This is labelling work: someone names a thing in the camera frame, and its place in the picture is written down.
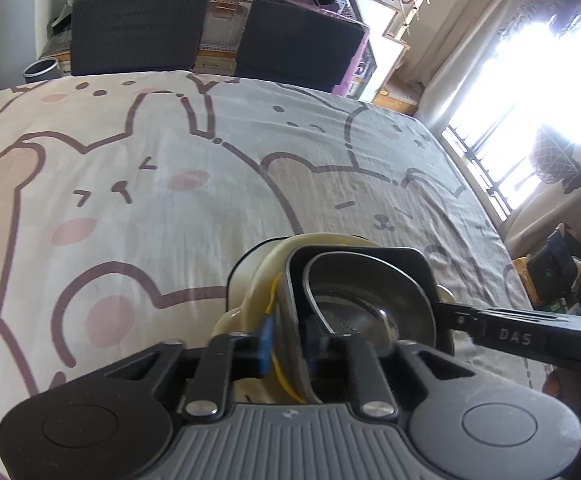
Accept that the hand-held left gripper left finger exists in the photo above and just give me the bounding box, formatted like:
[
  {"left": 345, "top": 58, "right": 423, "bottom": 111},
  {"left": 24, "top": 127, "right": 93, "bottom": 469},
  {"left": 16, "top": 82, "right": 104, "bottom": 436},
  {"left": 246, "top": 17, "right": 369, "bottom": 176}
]
[{"left": 45, "top": 317, "right": 274, "bottom": 423}]

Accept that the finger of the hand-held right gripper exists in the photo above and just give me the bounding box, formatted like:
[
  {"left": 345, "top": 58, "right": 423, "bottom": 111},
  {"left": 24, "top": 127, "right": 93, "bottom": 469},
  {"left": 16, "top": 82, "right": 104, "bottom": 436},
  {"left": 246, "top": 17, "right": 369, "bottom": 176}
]
[{"left": 435, "top": 299, "right": 482, "bottom": 347}]

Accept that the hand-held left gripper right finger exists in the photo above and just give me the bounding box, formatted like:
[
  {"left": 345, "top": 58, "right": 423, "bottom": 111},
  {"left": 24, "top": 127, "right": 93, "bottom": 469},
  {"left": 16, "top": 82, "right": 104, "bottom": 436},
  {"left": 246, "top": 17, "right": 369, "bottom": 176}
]
[{"left": 305, "top": 317, "right": 477, "bottom": 421}]

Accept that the lemon print bowl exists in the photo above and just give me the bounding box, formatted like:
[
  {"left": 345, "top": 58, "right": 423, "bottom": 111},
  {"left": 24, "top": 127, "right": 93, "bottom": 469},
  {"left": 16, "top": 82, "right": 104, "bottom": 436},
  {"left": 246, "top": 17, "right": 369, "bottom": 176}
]
[{"left": 264, "top": 279, "right": 305, "bottom": 405}]

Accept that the oval steel bowl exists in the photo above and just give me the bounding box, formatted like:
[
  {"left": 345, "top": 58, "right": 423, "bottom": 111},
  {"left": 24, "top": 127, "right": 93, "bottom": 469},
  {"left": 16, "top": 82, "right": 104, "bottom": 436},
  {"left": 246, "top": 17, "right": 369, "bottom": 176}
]
[{"left": 303, "top": 251, "right": 439, "bottom": 404}]

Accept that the cream bowl with handles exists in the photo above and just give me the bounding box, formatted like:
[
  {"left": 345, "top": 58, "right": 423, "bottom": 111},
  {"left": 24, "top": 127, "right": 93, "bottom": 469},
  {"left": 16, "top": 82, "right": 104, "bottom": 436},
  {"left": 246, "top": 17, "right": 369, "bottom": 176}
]
[{"left": 213, "top": 232, "right": 386, "bottom": 406}]

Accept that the square steel bowl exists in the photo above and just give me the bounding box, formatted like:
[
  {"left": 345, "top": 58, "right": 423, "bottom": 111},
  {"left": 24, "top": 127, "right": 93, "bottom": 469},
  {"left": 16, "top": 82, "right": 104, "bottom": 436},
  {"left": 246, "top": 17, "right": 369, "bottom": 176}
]
[{"left": 281, "top": 244, "right": 442, "bottom": 406}]

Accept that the black bag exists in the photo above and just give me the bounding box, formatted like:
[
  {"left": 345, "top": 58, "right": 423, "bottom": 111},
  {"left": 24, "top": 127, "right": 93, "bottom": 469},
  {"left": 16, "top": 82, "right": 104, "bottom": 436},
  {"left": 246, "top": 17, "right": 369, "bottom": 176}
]
[{"left": 513, "top": 224, "right": 581, "bottom": 312}]

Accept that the cartoon print tablecloth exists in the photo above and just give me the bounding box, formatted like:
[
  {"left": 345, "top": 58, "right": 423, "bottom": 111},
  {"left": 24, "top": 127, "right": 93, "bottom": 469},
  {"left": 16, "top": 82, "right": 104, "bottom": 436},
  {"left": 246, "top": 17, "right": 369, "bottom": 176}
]
[{"left": 0, "top": 70, "right": 554, "bottom": 480}]

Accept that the beige curtain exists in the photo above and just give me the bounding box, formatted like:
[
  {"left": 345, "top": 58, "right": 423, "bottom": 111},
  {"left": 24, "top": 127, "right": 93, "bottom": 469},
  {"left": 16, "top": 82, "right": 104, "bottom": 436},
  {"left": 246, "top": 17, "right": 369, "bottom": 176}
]
[{"left": 415, "top": 0, "right": 539, "bottom": 133}]

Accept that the white staircase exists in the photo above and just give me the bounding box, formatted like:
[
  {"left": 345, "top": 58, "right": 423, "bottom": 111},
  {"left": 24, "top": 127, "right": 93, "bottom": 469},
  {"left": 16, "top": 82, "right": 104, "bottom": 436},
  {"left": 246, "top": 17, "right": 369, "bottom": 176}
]
[{"left": 355, "top": 0, "right": 412, "bottom": 105}]

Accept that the dark grey chair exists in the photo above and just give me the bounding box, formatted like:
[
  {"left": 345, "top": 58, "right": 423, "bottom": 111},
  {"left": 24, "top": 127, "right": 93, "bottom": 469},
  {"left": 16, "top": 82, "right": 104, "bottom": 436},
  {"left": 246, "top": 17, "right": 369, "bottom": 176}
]
[
  {"left": 70, "top": 0, "right": 209, "bottom": 77},
  {"left": 234, "top": 0, "right": 366, "bottom": 94}
]

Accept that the grey trash bin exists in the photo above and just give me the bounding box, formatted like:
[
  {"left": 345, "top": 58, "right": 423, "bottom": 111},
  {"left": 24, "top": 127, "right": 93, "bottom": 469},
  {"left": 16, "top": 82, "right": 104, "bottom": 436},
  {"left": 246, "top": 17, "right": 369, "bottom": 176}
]
[{"left": 23, "top": 58, "right": 61, "bottom": 84}]

